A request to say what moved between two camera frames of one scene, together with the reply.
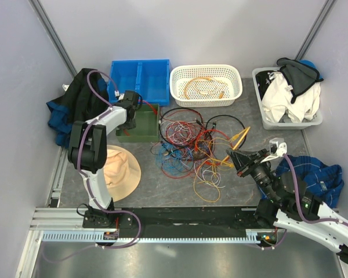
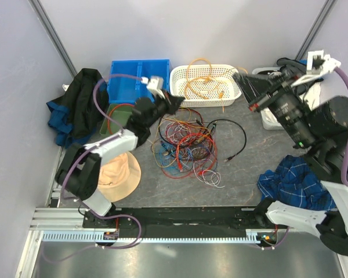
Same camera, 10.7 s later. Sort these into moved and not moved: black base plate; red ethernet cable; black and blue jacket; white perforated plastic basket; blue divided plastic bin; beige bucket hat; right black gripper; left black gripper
Moved: red ethernet cable; right black gripper; left black gripper
Not moved: beige bucket hat; white perforated plastic basket; black and blue jacket; blue divided plastic bin; black base plate
